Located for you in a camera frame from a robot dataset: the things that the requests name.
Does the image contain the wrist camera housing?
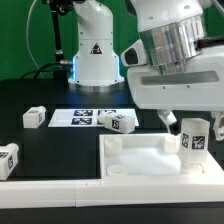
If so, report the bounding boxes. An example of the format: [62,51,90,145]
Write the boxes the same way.
[121,39,147,67]

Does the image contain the white L-shaped fence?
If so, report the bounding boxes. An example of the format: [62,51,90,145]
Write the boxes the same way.
[0,156,224,210]

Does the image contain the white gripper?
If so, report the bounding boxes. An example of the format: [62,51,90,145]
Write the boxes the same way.
[127,46,224,141]

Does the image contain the white square tabletop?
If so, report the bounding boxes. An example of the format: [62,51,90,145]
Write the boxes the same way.
[99,133,224,178]

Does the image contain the black camera pole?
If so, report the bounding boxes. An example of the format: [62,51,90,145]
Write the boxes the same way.
[42,0,73,79]

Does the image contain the grey cable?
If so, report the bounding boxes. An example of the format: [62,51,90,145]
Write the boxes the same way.
[25,0,44,79]

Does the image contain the black cable bundle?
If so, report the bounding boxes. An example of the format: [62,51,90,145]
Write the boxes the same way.
[20,61,74,80]

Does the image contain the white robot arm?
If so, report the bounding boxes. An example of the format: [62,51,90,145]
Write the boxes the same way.
[69,0,224,141]

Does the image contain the white marker sheet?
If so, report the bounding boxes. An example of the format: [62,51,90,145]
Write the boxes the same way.
[49,109,139,127]

